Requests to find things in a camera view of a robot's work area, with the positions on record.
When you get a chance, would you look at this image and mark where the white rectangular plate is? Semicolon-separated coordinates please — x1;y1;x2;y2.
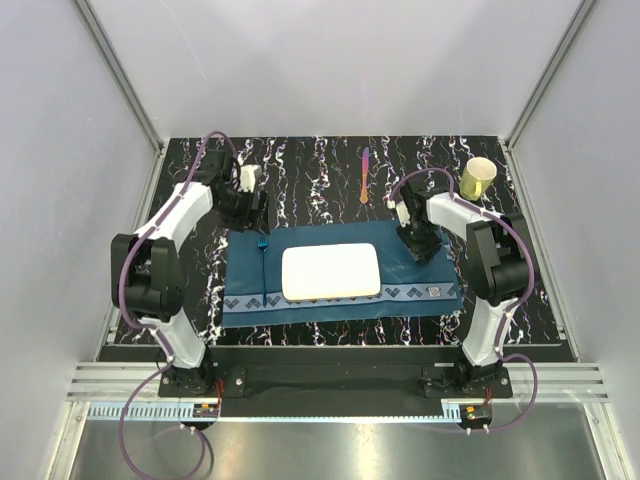
281;243;382;302

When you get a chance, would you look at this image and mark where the pink orange knife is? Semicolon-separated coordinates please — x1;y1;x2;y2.
359;147;370;205

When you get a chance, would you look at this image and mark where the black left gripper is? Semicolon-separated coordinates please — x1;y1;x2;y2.
215;186;269;237

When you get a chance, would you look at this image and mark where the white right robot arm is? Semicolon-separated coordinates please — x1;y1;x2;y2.
393;181;536;397

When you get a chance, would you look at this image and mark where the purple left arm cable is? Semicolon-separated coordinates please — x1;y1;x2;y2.
117;130;241;476

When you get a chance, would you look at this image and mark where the blue patterned cloth placemat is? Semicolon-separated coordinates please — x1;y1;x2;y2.
222;220;463;328

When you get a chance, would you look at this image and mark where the right aluminium frame post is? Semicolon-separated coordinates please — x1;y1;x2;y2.
505;0;599;147

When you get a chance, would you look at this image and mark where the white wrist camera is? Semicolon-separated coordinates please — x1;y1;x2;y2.
236;164;262;193
386;199;412;227

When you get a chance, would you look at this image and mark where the aluminium front rail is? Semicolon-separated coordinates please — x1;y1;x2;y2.
68;362;609;403

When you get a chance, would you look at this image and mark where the grey cable duct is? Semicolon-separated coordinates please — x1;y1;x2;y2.
87;402;496;421

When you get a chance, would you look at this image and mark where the left aluminium frame post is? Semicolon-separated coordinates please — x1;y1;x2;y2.
70;0;164;153

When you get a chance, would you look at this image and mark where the aluminium frame post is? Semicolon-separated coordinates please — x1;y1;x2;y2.
505;0;599;147
70;0;164;153

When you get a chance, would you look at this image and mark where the blue small fork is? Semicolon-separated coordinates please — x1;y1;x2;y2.
257;235;268;307

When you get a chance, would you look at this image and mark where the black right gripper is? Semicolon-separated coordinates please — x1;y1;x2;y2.
395;222;442;270

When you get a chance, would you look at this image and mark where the yellow mug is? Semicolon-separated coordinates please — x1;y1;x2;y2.
459;157;498;202

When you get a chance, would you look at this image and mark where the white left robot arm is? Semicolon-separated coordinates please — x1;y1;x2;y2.
110;150;269;396

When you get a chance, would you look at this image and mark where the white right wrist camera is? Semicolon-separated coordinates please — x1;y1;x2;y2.
386;199;412;227

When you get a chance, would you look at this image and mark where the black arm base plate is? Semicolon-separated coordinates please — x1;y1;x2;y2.
161;346;513;399

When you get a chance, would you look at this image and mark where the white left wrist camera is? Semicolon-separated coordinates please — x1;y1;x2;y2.
236;164;262;193

